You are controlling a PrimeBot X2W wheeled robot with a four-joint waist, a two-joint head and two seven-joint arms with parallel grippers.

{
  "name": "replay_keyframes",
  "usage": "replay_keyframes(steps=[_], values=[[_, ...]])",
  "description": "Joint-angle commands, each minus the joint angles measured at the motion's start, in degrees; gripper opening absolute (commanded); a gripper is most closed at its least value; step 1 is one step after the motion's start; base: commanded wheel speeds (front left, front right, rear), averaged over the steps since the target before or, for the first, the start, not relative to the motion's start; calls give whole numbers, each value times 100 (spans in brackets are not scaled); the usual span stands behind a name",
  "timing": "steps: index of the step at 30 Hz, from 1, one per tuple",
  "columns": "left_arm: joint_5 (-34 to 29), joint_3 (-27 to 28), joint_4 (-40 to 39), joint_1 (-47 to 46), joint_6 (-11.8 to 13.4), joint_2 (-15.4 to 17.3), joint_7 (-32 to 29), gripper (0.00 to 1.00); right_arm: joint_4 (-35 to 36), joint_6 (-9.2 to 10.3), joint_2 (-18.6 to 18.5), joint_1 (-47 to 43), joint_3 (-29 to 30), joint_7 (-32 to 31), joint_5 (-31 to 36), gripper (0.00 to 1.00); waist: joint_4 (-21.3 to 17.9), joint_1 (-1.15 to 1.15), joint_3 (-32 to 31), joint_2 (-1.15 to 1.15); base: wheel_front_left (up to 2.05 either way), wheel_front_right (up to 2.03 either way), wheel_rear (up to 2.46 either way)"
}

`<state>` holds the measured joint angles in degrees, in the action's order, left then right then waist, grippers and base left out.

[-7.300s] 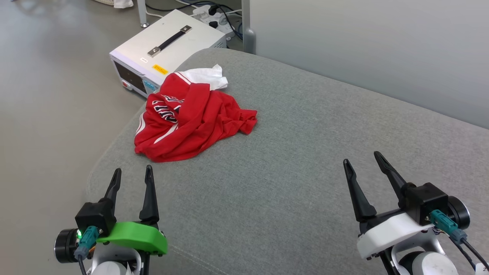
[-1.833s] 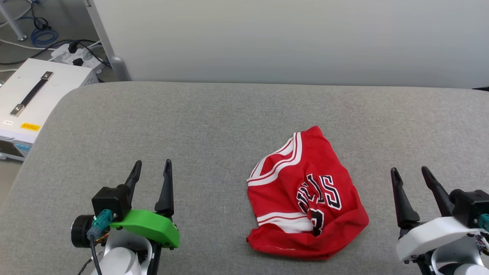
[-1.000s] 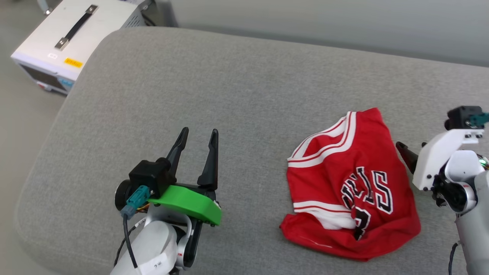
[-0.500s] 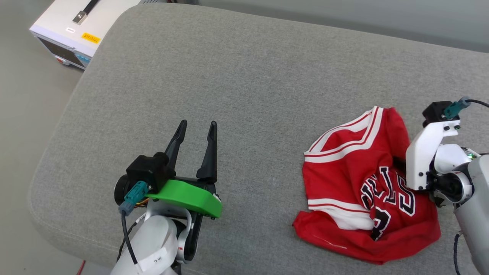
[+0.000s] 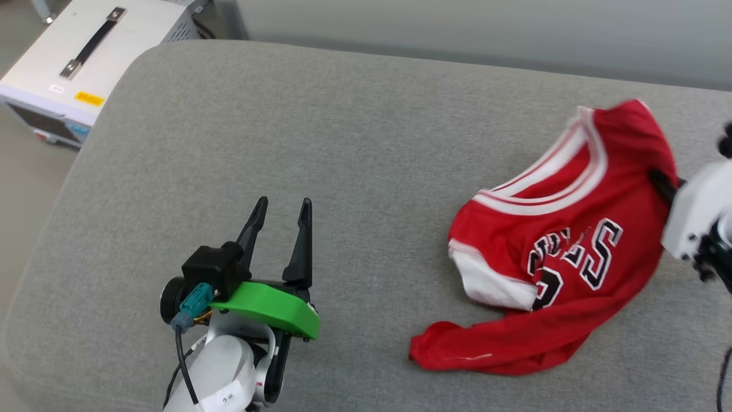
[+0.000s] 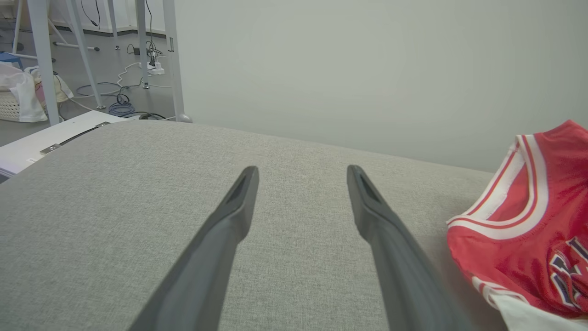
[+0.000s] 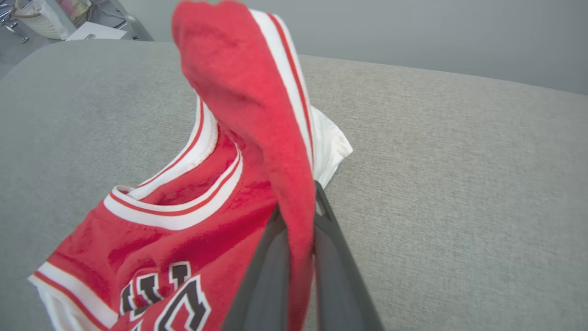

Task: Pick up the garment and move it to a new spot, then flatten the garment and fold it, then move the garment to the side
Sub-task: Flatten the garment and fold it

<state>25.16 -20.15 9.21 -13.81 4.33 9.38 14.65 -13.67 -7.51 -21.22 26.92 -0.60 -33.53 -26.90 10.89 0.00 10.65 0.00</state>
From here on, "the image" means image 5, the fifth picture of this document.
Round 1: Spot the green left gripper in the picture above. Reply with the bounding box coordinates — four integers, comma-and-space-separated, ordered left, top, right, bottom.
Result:
210, 196, 320, 342

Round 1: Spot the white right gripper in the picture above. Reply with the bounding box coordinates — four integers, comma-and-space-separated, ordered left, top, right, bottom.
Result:
649, 159, 732, 262

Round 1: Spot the red basketball jersey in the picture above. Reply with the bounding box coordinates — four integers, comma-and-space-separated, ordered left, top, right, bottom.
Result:
409, 98, 681, 377

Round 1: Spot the white metal equipment box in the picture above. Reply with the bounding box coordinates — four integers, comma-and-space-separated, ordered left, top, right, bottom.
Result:
0, 0, 215, 149

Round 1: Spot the teal left camera connector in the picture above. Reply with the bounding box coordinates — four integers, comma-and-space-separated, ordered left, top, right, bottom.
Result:
170, 283, 216, 334

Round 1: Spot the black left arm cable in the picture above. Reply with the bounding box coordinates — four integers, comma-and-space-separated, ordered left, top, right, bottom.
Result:
163, 329, 201, 412

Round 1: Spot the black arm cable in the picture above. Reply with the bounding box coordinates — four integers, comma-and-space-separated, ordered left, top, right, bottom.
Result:
716, 346, 732, 412
163, 329, 201, 412

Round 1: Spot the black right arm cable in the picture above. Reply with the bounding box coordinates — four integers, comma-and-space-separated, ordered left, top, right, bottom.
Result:
716, 346, 732, 412

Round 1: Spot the black and silver box handle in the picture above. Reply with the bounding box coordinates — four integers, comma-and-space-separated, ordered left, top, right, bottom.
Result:
59, 7, 127, 80

